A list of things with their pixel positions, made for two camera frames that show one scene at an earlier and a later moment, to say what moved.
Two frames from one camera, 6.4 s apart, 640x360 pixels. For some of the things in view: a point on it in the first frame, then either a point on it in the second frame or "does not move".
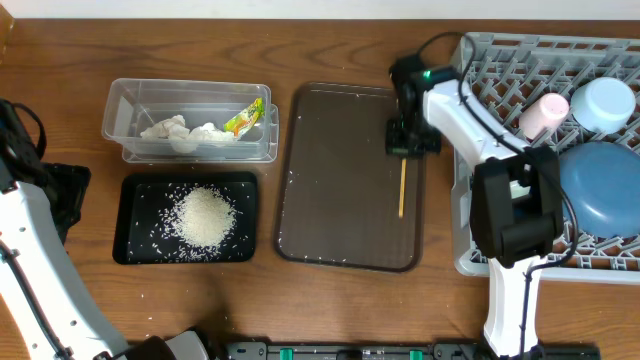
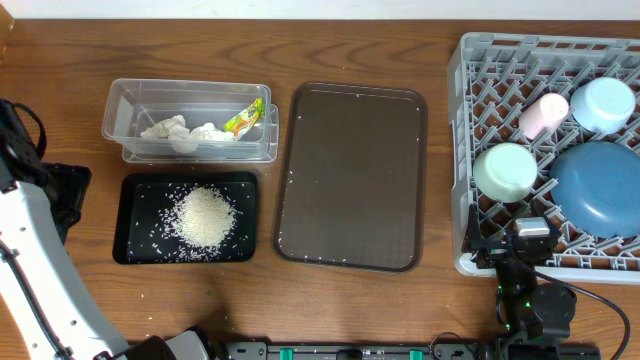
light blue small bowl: (603, 104) does not move
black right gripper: (394, 143) to (493, 251)
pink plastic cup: (543, 114) does not move
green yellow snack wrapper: (241, 123) does not move
